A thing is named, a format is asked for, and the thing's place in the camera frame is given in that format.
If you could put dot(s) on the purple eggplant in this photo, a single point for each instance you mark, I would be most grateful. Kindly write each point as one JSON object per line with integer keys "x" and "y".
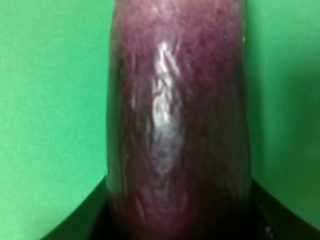
{"x": 178, "y": 151}

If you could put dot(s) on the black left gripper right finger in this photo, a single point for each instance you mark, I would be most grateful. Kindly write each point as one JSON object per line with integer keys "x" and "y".
{"x": 271, "y": 220}

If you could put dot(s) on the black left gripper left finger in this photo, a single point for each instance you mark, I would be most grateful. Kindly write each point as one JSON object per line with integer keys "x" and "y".
{"x": 79, "y": 224}

